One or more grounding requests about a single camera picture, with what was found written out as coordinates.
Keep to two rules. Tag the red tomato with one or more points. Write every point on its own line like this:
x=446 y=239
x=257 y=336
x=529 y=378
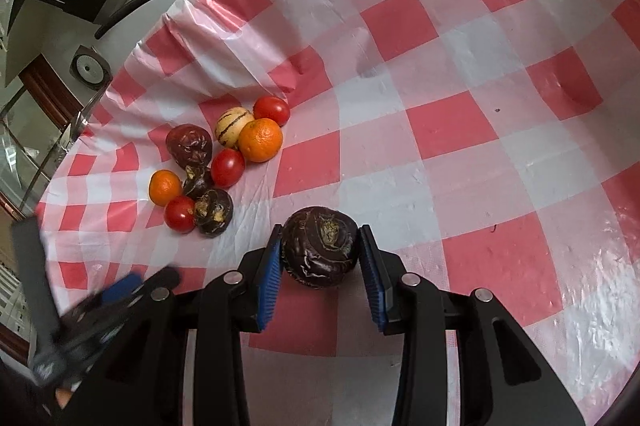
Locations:
x=273 y=108
x=179 y=214
x=227 y=168

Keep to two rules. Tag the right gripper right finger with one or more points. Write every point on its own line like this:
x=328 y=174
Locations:
x=504 y=378

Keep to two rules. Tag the large orange mandarin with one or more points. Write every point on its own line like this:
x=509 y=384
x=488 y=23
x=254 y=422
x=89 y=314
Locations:
x=260 y=140

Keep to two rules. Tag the small striped yellow melon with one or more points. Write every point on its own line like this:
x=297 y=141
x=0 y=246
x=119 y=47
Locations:
x=230 y=124

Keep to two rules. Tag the red white checkered tablecloth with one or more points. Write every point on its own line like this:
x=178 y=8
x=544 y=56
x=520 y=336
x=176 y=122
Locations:
x=488 y=143

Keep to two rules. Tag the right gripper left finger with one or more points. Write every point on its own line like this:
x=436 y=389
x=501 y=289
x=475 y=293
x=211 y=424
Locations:
x=139 y=378

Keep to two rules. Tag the medium orange mandarin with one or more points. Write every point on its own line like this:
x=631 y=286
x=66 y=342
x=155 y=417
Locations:
x=164 y=186

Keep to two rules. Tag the wrinkled red apple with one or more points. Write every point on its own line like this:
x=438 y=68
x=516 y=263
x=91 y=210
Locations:
x=189 y=145

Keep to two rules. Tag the wooden glass sliding door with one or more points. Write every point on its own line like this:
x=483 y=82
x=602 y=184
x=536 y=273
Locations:
x=37 y=114

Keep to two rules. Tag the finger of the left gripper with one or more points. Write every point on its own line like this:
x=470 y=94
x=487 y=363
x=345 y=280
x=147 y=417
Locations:
x=161 y=283
x=120 y=289

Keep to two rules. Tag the dark mangosteen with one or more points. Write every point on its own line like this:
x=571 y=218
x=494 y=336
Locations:
x=213 y=212
x=316 y=248
x=198 y=181

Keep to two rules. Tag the dark mangosteen back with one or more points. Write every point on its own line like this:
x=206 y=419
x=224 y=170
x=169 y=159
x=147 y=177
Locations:
x=198 y=181

